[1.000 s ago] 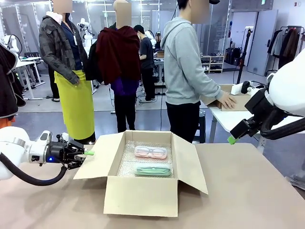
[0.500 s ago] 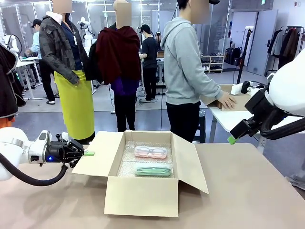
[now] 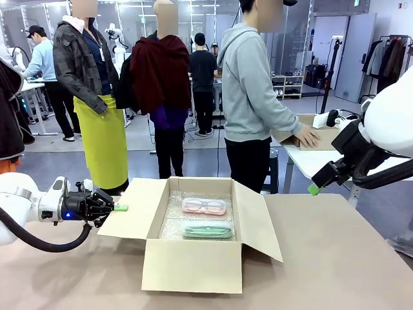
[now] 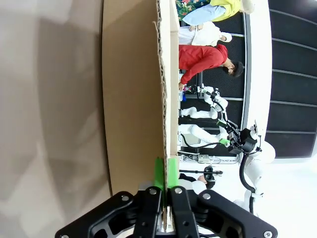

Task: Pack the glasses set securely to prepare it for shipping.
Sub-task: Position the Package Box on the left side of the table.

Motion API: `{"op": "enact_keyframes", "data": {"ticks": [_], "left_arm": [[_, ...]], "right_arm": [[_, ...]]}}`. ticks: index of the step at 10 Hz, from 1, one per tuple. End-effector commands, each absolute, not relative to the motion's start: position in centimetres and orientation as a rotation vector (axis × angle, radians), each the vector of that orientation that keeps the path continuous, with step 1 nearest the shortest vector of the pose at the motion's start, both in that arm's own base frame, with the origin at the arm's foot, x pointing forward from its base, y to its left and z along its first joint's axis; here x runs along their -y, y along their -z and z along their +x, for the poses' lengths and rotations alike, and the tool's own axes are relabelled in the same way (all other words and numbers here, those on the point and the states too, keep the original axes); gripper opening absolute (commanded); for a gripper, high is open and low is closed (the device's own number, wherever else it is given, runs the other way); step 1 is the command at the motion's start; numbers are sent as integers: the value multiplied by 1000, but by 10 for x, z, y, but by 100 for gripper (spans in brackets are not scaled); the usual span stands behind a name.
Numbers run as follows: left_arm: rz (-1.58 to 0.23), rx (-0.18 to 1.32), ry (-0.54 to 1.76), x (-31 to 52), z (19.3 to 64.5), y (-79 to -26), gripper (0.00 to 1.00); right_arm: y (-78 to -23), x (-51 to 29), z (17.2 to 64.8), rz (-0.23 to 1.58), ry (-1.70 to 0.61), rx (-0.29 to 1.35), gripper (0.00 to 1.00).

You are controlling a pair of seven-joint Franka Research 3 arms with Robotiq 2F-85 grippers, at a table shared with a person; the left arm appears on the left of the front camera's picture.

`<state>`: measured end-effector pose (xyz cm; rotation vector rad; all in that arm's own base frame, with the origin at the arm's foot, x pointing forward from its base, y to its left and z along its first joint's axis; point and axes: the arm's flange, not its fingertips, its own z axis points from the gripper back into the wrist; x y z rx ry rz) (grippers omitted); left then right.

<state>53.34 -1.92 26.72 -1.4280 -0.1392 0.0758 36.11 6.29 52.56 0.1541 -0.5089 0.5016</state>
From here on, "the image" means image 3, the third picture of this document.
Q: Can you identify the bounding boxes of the clear bubble wrap lining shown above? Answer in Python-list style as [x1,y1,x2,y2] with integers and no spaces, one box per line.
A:
[158,189,237,242]

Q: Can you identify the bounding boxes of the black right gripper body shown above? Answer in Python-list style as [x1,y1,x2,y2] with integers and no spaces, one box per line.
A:
[330,121,372,162]

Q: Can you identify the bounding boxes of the wooden shoe rack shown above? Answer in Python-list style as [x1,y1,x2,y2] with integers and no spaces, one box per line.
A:
[270,74,304,99]

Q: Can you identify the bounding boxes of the dark suitcases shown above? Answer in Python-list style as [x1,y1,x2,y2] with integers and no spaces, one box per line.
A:
[305,63,330,90]

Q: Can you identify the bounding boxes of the green glasses case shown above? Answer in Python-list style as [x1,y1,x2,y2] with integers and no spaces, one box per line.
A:
[181,220,235,240]

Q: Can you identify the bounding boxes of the right forearm grey sleeve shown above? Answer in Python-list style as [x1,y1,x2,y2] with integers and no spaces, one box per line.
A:
[267,111,306,140]

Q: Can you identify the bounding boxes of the person right hand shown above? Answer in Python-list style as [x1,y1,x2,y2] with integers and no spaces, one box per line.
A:
[298,124,322,149]

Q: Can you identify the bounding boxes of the mannequin with maroon shawl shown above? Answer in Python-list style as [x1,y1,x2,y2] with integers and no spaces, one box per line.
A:
[115,0,192,180]

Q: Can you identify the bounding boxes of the man in light blue shirt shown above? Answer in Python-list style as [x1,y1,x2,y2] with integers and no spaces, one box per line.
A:
[22,25,81,142]

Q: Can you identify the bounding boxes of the pink glasses case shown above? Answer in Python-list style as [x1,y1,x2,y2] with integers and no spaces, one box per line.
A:
[181,196,228,216]

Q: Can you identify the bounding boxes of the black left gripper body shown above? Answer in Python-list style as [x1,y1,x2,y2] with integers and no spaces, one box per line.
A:
[61,189,97,227]

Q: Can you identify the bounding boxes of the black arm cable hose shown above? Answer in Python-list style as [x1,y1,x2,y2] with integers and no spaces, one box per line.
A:
[351,147,413,191]
[0,206,93,253]

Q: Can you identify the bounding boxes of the mannequin in dark coat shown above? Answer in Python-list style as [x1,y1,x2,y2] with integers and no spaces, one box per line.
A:
[0,57,35,175]

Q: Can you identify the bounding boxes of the clothes rack with garments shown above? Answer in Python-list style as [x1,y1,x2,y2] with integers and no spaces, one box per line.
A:
[361,34,413,94]

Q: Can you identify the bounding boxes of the person in grey hoodie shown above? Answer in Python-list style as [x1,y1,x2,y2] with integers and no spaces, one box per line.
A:
[216,0,306,194]

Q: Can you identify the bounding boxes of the large cardboard box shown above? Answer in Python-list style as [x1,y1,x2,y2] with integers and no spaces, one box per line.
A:
[96,176,284,295]

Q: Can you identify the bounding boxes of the black tripod pole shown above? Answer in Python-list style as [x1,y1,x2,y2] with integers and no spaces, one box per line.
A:
[321,37,343,114]

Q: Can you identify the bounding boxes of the small cardboard box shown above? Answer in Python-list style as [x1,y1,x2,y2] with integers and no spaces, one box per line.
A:
[272,113,343,152]

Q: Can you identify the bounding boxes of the white locker cabinet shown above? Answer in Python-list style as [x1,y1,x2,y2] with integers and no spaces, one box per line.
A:
[334,12,378,103]

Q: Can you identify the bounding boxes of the mannequin with yellow apron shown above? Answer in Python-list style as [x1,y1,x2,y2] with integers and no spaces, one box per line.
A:
[52,0,130,196]

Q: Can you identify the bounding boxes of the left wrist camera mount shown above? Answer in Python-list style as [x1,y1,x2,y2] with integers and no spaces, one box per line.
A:
[76,179,94,194]

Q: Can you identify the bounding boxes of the clear plastic wrap sheet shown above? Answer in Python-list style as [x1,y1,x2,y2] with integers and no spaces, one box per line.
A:
[390,232,413,259]

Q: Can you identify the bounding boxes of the white background desk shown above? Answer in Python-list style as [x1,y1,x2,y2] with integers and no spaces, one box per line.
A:
[19,77,59,136]

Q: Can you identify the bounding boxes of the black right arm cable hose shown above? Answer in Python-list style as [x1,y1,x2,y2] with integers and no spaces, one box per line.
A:
[351,147,413,191]

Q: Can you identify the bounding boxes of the person in black shirt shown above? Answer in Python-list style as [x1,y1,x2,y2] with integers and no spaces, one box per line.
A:
[188,32,219,137]

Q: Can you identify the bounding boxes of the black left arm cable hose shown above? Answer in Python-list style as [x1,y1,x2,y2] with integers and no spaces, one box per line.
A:
[0,206,93,253]

